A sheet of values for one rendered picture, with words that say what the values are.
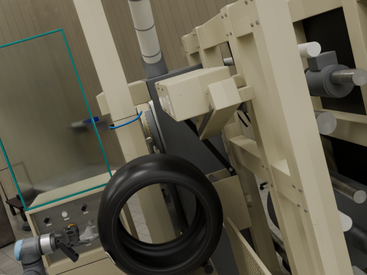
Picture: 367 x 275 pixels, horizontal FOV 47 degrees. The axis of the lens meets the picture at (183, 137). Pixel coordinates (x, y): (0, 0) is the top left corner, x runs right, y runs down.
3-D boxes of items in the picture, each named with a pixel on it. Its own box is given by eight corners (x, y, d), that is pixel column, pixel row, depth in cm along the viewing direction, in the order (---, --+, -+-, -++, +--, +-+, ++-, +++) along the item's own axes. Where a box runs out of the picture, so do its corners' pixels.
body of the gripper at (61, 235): (76, 229, 191) (49, 235, 190) (80, 246, 193) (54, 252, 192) (78, 223, 199) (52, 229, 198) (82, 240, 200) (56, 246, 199)
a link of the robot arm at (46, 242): (43, 257, 190) (47, 249, 200) (54, 255, 191) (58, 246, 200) (39, 239, 189) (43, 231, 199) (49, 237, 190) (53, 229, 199)
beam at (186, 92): (161, 111, 219) (153, 83, 217) (208, 96, 222) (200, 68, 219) (175, 123, 159) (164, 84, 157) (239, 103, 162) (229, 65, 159)
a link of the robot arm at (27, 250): (21, 257, 198) (15, 237, 197) (47, 251, 200) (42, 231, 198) (16, 266, 189) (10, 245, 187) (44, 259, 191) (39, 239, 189)
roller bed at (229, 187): (219, 222, 247) (205, 174, 242) (242, 214, 248) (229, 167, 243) (227, 234, 227) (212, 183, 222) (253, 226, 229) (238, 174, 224)
